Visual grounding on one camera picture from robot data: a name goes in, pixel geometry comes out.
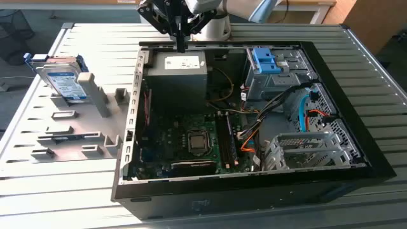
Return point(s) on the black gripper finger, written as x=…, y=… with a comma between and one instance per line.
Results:
x=160, y=26
x=193, y=28

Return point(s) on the hard disk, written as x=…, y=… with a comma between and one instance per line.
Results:
x=62, y=83

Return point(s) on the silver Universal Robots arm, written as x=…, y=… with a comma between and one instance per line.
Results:
x=216, y=26

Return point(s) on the silver disk bay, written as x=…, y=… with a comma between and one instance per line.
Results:
x=311, y=149

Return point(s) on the grey power supply unit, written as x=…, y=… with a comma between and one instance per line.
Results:
x=158, y=71

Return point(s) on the blue plastic drive latch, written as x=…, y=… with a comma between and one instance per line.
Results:
x=263, y=62

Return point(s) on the silver optical drive cage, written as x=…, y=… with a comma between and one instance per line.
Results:
x=279, y=81

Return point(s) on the white framed wooden desk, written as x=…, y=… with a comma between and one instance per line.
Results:
x=317, y=15

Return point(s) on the black mesh bin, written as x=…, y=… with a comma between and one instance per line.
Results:
x=12, y=35

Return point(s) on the green motherboard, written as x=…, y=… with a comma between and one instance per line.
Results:
x=170, y=140

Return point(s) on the black RAM slot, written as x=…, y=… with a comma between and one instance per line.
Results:
x=221, y=140
x=233, y=140
x=225, y=140
x=229, y=140

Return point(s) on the silver CPU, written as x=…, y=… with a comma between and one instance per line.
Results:
x=197, y=142

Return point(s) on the CPU socket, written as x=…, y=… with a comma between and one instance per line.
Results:
x=188, y=143

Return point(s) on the grey parts rack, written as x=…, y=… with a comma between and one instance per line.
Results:
x=78, y=124

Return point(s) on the wooden cabinet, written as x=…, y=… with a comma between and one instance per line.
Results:
x=365, y=19

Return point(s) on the dark RAM stick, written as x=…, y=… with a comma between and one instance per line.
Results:
x=68, y=139

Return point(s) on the black graphics card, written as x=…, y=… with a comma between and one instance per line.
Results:
x=193, y=167

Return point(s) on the black PC case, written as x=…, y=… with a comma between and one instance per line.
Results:
x=221, y=195

